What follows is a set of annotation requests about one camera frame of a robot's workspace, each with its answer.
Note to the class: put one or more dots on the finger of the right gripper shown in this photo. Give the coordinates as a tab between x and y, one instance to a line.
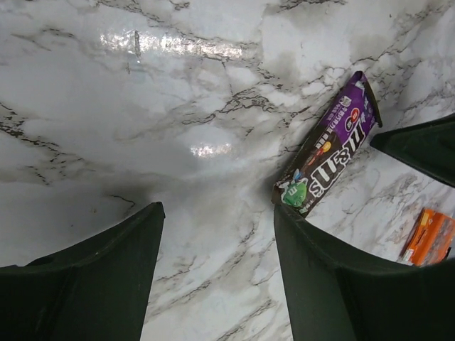
427	148

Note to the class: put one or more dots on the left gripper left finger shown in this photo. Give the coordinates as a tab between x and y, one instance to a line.
97	289

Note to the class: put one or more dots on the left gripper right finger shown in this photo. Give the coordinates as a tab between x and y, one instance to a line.
335	291

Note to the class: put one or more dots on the orange snack box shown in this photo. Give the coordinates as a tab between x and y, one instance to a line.
430	240

